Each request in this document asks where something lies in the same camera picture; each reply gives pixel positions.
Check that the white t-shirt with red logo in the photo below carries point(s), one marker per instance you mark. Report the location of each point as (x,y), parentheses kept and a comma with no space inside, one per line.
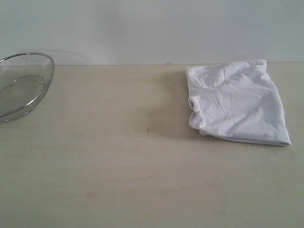
(238,102)

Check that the metal wire mesh basket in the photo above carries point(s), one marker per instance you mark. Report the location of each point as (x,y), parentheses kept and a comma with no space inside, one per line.
(24,80)

